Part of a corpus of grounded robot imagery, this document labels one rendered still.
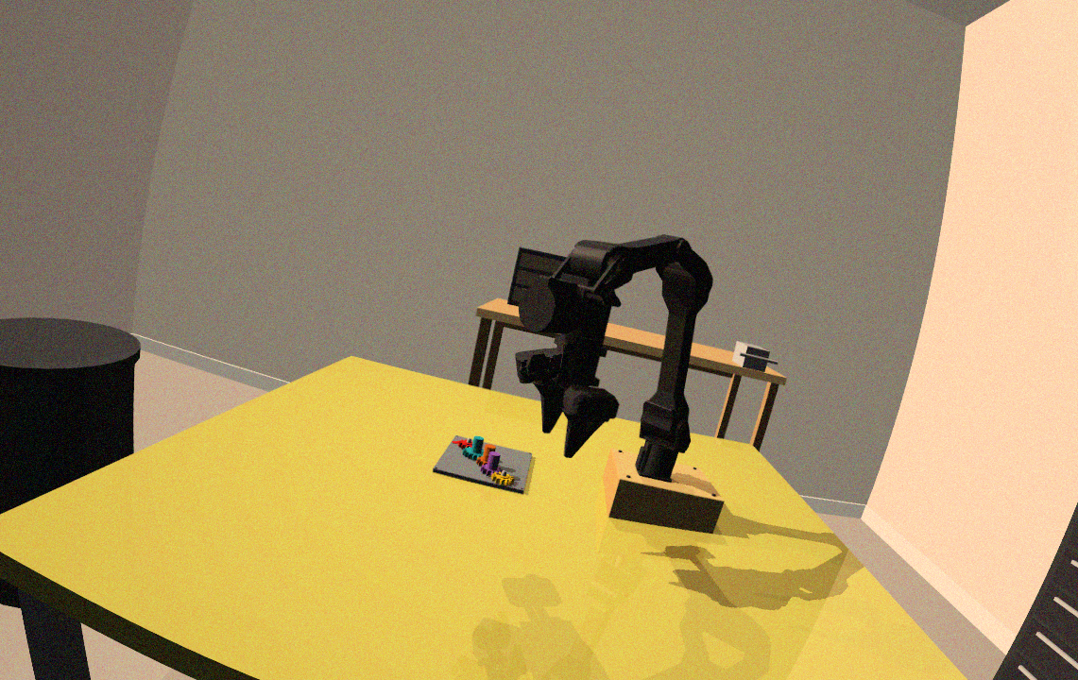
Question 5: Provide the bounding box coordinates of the purple gear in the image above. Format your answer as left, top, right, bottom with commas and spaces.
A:
480, 452, 503, 477

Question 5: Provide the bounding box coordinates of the teal gear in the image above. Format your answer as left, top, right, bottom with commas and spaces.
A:
462, 436, 484, 460

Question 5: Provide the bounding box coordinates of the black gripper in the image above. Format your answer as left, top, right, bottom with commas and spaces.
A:
533, 333, 619, 458

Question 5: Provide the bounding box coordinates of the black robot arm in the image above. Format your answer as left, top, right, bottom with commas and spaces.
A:
515, 234, 713, 483

